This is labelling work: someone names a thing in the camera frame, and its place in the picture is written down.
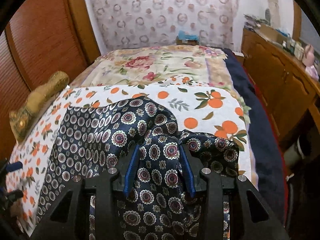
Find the beige side curtain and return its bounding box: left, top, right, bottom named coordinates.
left=267, top=0, right=280, bottom=29

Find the navy blue bed sheet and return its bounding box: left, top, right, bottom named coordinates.
left=222, top=49, right=287, bottom=224

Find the orange fruit print blanket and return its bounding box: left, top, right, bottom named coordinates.
left=6, top=83, right=258, bottom=234

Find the pink tissue pack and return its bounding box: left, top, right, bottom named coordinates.
left=305, top=65, right=319, bottom=81

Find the pink thermos jug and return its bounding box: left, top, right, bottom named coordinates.
left=302, top=44, right=315, bottom=67

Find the wooden sideboard cabinet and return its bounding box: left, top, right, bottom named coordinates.
left=241, top=29, right=319, bottom=141

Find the navy patterned silk shirt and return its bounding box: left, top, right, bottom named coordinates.
left=31, top=96, right=239, bottom=239

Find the box with blue items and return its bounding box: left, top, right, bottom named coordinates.
left=176, top=30, right=199, bottom=46

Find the cardboard box on sideboard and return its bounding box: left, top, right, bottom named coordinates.
left=255, top=24, right=287, bottom=44

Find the brown louvered wooden wardrobe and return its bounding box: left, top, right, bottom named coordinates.
left=1, top=0, right=100, bottom=159

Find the pink circle pattern curtain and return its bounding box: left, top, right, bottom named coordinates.
left=85, top=0, right=239, bottom=53

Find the floral beige bed blanket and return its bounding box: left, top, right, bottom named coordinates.
left=70, top=45, right=250, bottom=121

